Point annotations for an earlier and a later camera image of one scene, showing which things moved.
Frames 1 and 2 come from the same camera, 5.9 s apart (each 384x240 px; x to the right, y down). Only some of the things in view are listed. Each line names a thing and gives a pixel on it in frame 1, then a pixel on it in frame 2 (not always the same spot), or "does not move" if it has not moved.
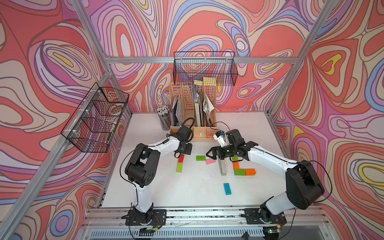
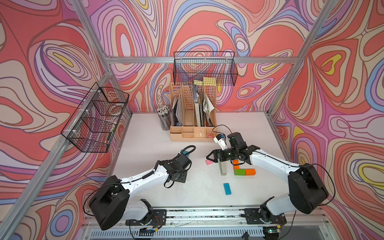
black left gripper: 189,148 → 184,174
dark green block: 240,172 does not move
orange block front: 236,165 does not move
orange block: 250,172 does not move
